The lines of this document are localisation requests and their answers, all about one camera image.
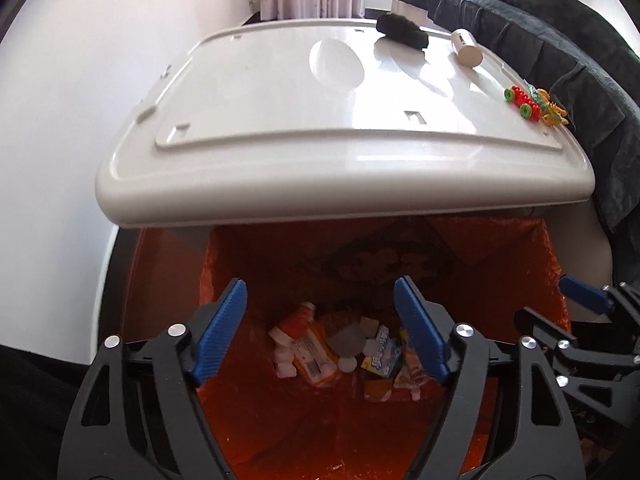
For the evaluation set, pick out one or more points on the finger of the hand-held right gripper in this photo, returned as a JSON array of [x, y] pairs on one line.
[[600, 370], [585, 292]]

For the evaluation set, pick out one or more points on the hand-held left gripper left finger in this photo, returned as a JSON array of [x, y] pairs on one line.
[[220, 335]]

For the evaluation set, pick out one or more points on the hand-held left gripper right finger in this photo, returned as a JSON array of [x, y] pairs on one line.
[[422, 330]]

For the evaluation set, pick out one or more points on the white orange snack bag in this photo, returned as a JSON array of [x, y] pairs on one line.
[[409, 362]]

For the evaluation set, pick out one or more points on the blue snack packet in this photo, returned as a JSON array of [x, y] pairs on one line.
[[382, 355]]

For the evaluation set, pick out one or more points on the small cardboard box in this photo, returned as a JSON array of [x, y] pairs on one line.
[[368, 325]]

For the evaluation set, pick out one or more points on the orange bottle with label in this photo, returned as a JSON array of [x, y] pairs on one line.
[[310, 355]]

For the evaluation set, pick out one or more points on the trash bin with orange liner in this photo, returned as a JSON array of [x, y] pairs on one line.
[[280, 425]]

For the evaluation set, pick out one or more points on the dark velvet bed cover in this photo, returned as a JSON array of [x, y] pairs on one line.
[[600, 125]]

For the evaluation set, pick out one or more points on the yellow green dinosaur toy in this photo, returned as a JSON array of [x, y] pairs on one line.
[[552, 110]]

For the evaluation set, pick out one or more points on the white plastic storage box lid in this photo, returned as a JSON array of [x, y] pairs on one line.
[[300, 160]]

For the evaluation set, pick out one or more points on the red toy car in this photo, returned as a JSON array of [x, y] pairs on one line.
[[522, 102]]

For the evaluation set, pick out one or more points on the beige bottle with grey cap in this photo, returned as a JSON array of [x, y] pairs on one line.
[[466, 47]]

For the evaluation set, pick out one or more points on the dark blanket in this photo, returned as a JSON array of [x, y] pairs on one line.
[[575, 15]]

